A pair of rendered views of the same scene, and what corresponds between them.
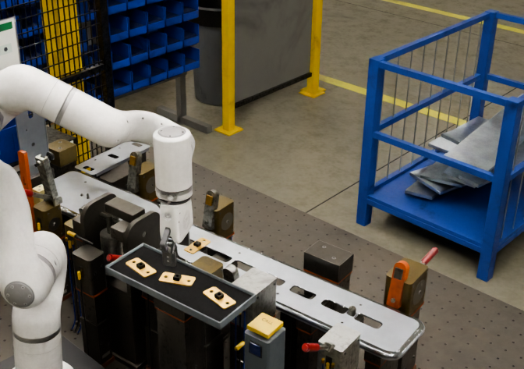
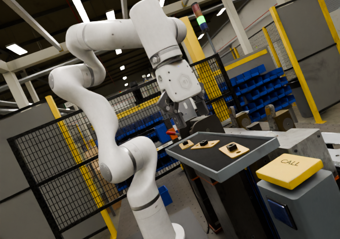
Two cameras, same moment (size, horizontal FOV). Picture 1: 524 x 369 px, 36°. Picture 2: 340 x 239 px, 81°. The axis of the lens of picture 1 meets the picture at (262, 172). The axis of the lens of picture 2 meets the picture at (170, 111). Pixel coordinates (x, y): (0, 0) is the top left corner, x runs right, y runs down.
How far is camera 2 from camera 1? 1.57 m
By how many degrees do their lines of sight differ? 45
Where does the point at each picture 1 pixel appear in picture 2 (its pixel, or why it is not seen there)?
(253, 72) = (323, 97)
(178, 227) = (171, 85)
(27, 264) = (105, 150)
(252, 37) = (316, 83)
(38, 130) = (192, 113)
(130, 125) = (125, 25)
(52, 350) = (151, 216)
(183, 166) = (154, 25)
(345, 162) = not seen: outside the picture
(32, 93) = (71, 33)
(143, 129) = not seen: hidden behind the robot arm
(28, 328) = (129, 198)
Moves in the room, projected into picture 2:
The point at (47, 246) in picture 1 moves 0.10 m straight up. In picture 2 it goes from (133, 141) to (122, 117)
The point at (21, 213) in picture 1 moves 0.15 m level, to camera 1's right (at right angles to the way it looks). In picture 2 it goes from (103, 118) to (127, 106)
